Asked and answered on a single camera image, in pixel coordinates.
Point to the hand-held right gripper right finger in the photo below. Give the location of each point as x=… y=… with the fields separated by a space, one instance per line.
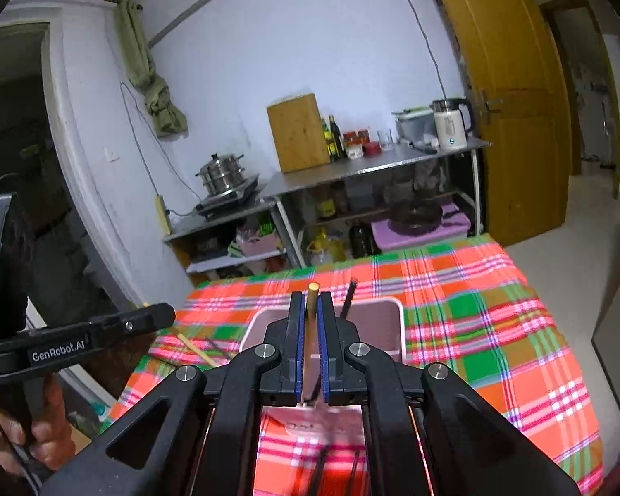
x=324 y=351

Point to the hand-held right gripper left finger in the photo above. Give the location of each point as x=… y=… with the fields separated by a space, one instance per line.
x=300 y=351

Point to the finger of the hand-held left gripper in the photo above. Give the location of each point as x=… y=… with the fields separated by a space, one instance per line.
x=144 y=320

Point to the cream chopstick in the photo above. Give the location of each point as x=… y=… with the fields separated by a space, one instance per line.
x=312 y=299
x=196 y=350

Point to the black chopstick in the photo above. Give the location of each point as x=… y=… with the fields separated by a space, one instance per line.
x=219 y=347
x=348 y=297
x=320 y=467
x=355 y=470

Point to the pink plastic utensil basket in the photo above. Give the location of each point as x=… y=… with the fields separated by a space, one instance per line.
x=380 y=328

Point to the person's left hand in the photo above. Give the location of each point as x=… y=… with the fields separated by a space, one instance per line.
x=57 y=423

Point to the low metal stand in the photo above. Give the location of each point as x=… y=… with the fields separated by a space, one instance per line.
x=222 y=263

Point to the yellow cooking oil bottle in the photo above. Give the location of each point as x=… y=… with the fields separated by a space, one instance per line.
x=326 y=248

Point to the yellow power strip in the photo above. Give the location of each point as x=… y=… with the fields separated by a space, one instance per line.
x=164 y=214

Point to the dark large bottle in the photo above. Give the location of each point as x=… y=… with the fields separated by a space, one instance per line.
x=362 y=240

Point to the plaid tablecloth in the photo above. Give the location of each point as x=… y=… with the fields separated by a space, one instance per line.
x=470 y=330

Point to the induction cooker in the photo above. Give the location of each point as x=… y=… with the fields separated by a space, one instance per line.
x=230 y=199

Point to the black frying pan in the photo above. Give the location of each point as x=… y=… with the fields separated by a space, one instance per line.
x=416 y=214

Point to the steel steamer pot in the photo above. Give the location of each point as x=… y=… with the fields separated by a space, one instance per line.
x=221 y=173

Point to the metal shelf table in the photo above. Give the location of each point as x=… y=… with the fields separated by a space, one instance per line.
x=372 y=163

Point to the red lid jar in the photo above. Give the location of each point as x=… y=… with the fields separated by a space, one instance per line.
x=362 y=137
x=350 y=144

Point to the red round tin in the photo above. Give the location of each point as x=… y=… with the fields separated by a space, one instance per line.
x=373 y=149

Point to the green oil bottle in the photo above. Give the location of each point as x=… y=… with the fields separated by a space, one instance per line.
x=326 y=139

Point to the dark sauce bottle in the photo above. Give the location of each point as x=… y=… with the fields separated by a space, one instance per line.
x=336 y=137

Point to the glass cup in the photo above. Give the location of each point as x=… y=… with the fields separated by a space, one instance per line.
x=386 y=140

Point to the wooden cutting board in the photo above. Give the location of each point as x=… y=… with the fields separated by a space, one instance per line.
x=297 y=132

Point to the olive green curtain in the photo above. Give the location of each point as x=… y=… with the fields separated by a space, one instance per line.
x=152 y=88

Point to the grey lidded container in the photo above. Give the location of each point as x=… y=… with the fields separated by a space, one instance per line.
x=416 y=124

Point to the yellow wooden door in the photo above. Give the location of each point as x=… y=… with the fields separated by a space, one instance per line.
x=501 y=88

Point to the wall switch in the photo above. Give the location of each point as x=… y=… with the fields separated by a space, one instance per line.
x=113 y=154

